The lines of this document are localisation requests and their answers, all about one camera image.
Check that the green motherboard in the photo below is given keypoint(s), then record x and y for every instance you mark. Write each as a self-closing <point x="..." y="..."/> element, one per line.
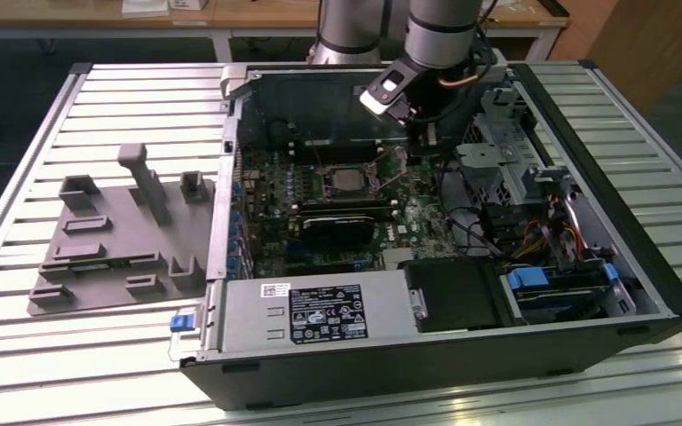
<point x="423" y="208"/>

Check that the thin metal locking lever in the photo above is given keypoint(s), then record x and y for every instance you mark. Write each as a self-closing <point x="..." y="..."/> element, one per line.
<point x="316" y="155"/>

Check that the metal CPU socket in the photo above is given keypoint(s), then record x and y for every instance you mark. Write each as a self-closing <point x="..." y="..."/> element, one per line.
<point x="324" y="191"/>

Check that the black RAM slot white clips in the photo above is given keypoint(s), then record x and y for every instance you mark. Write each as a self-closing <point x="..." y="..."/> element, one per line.
<point x="347" y="210"/>
<point x="347" y="144"/>
<point x="347" y="154"/>

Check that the silver power supply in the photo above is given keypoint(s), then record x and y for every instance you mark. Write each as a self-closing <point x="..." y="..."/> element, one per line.
<point x="257" y="328"/>

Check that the blue plastic clip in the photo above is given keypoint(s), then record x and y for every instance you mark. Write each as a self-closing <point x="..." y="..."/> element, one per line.
<point x="610" y="274"/>

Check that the blue case latch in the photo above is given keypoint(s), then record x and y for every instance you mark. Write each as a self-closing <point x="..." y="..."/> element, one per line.
<point x="181" y="323"/>

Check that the hard disk drive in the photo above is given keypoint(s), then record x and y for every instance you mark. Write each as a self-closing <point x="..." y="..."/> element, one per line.
<point x="554" y="306"/>

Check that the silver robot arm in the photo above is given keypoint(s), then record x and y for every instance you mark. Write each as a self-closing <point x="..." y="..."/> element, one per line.
<point x="444" y="31"/>

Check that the small white box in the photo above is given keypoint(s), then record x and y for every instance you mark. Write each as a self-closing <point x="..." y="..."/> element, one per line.
<point x="187" y="4"/>

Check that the silver green CPU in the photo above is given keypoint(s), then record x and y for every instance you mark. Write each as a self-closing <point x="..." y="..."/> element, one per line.
<point x="348" y="181"/>

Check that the black graphics card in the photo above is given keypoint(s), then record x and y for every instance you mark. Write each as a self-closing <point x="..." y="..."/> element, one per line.
<point x="335" y="233"/>

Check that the wooden desk white frame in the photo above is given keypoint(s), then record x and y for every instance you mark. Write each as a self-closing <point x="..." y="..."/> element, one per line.
<point x="80" y="22"/>

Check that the wooden cabinet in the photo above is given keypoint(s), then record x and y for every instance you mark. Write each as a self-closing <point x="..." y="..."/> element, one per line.
<point x="642" y="44"/>

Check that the blue disk carrier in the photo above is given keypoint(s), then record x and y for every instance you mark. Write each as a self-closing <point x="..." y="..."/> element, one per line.
<point x="527" y="279"/>

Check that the small silver heatsink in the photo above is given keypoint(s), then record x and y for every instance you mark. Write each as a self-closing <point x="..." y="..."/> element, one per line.
<point x="399" y="258"/>

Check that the silver metal bracket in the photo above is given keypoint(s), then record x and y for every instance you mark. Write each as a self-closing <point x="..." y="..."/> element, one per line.
<point x="595" y="226"/>

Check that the silver perforated drive cage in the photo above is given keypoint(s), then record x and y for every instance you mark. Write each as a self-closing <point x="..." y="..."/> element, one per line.
<point x="488" y="182"/>

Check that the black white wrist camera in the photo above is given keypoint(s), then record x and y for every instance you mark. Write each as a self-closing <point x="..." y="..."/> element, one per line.
<point x="384" y="89"/>

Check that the black silver PC case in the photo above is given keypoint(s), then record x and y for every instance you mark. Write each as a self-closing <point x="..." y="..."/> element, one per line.
<point x="435" y="368"/>

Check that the black plastic shroud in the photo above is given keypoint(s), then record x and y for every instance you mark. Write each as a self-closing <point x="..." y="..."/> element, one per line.
<point x="459" y="297"/>

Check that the grey parts rack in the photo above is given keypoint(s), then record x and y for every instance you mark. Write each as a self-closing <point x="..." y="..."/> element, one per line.
<point x="121" y="239"/>

